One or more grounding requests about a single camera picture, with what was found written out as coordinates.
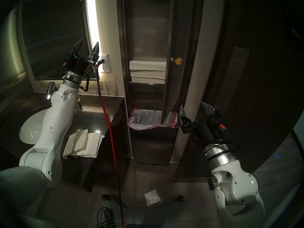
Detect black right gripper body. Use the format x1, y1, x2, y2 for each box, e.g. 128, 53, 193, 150
179, 111, 228, 146

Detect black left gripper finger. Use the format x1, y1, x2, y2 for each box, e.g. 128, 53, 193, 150
88, 42, 100, 62
71, 38, 85, 55

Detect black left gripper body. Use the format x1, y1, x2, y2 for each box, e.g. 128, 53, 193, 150
66, 53, 100, 76

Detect stainless towel dispenser door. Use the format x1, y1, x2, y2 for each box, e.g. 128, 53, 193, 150
164, 0, 199, 123

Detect folded paper towel stack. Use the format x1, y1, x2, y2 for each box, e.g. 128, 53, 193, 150
129, 60, 167, 84

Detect stainless recessed dispenser cabinet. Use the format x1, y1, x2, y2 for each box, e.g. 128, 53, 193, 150
116, 0, 204, 166

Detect white paper towel pack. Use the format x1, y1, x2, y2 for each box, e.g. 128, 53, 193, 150
78, 133, 105, 158
63, 129, 89, 158

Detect single white paper towel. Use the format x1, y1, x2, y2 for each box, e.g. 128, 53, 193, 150
144, 189, 161, 207

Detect lit vertical light strip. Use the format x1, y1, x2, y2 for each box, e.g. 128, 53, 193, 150
85, 0, 103, 57

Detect chrome sink faucet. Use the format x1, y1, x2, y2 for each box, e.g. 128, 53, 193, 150
45, 81, 60, 100

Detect steel door push plate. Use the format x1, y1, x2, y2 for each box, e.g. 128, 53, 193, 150
213, 47, 250, 116

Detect trash bin with liner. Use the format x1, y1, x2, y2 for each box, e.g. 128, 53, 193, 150
127, 108, 178, 130

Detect stainless waste bin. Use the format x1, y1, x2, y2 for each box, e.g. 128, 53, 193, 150
128, 109, 179, 166

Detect dark vanity counter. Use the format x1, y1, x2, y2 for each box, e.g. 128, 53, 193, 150
0, 92, 126, 193

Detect dark wood restroom door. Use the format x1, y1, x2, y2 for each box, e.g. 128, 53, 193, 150
175, 0, 304, 183

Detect white sink basin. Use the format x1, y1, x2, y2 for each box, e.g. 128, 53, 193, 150
19, 109, 51, 145

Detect black round women sign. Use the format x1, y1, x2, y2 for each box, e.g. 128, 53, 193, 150
284, 5, 304, 44

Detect black power supply box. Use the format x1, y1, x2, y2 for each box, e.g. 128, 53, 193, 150
102, 207, 115, 223

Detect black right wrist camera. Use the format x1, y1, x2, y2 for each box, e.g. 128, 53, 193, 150
209, 115, 227, 133

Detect white wall outlet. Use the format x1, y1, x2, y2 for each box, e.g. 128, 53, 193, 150
100, 54, 111, 73

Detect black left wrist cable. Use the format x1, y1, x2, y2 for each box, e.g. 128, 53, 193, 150
80, 72, 90, 92

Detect framed wall mirror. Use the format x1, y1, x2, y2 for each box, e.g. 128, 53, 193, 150
17, 0, 98, 81

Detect black braided right wrist cable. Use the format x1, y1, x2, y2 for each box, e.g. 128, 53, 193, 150
192, 138, 241, 159

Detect red power cable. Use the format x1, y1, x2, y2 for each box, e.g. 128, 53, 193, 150
95, 63, 125, 228

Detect green floor cables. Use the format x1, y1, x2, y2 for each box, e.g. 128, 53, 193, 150
95, 220, 124, 228

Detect thin black floor cable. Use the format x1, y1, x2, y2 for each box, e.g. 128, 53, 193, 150
96, 207, 108, 228

